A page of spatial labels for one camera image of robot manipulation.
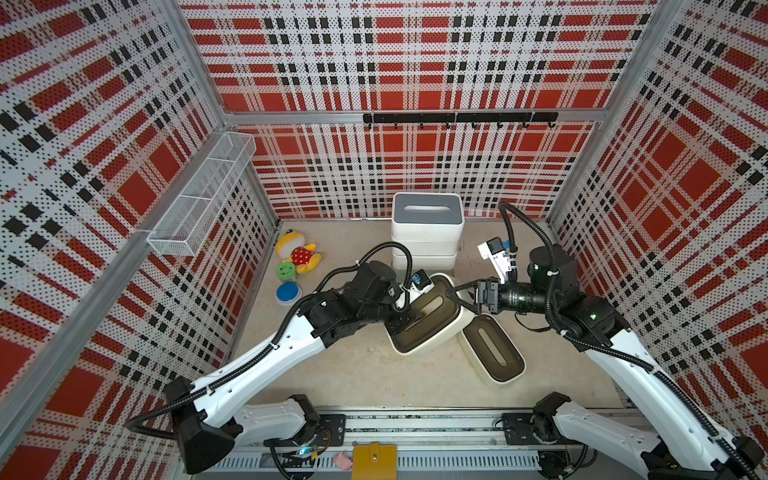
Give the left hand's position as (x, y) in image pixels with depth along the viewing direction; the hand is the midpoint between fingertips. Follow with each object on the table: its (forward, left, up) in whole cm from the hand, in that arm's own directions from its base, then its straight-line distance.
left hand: (418, 305), depth 70 cm
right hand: (-2, -9, +8) cm, 12 cm away
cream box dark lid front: (-5, -21, -18) cm, 29 cm away
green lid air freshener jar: (+24, +44, -20) cm, 54 cm away
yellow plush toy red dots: (+34, +44, -19) cm, 58 cm away
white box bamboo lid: (+17, -4, 0) cm, 18 cm away
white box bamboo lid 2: (+15, -3, -3) cm, 16 cm away
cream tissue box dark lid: (-7, -3, +6) cm, 10 cm away
